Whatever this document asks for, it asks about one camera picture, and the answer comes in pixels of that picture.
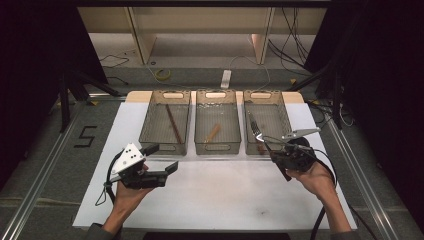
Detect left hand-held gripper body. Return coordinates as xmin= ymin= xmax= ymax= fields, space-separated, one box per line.
xmin=110 ymin=143 xmax=168 ymax=191

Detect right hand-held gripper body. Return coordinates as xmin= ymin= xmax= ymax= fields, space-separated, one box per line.
xmin=269 ymin=127 xmax=322 ymax=173

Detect beige wooden shelf unit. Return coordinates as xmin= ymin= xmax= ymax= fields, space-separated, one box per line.
xmin=78 ymin=6 xmax=328 ymax=66

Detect black metal stand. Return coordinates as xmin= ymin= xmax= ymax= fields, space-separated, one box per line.
xmin=58 ymin=68 xmax=124 ymax=134
xmin=285 ymin=62 xmax=345 ymax=131

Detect aluminium floor rail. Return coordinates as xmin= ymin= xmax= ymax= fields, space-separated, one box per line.
xmin=0 ymin=94 xmax=127 ymax=240
xmin=307 ymin=99 xmax=401 ymax=240

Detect smoky clear plastic bin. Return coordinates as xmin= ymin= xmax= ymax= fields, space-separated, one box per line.
xmin=243 ymin=89 xmax=296 ymax=156
xmin=138 ymin=89 xmax=192 ymax=156
xmin=194 ymin=89 xmax=242 ymax=156

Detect thin black floor cable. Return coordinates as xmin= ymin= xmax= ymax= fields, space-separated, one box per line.
xmin=99 ymin=54 xmax=131 ymax=87

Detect person's right hand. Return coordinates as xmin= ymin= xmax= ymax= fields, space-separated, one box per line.
xmin=285 ymin=162 xmax=337 ymax=203

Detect white power strip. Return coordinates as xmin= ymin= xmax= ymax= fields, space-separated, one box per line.
xmin=220 ymin=69 xmax=232 ymax=90

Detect bundle of black cables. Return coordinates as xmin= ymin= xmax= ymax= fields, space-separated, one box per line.
xmin=267 ymin=7 xmax=317 ymax=77

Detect steel knife with wooden handle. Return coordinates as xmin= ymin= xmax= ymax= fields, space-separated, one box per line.
xmin=247 ymin=111 xmax=293 ymax=183

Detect white table mat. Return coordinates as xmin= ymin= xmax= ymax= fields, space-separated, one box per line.
xmin=72 ymin=100 xmax=358 ymax=232

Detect yellow tape roll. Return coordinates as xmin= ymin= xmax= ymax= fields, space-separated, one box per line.
xmin=155 ymin=68 xmax=172 ymax=81

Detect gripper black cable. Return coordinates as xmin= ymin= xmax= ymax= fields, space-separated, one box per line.
xmin=94 ymin=150 xmax=125 ymax=207
xmin=262 ymin=134 xmax=338 ymax=240

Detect steel fork with wooden handle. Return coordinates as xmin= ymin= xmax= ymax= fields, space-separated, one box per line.
xmin=250 ymin=119 xmax=267 ymax=155

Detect person's left hand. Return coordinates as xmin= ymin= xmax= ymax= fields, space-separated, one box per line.
xmin=114 ymin=163 xmax=155 ymax=210

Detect wooden spoon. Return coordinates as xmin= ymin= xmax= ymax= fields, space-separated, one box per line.
xmin=203 ymin=123 xmax=222 ymax=145

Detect black curtain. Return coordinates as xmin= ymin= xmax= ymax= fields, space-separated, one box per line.
xmin=0 ymin=0 xmax=110 ymax=189
xmin=303 ymin=0 xmax=424 ymax=232

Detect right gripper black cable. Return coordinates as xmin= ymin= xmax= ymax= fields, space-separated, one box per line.
xmin=262 ymin=134 xmax=338 ymax=240

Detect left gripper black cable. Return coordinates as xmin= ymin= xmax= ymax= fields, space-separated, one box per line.
xmin=94 ymin=150 xmax=125 ymax=207

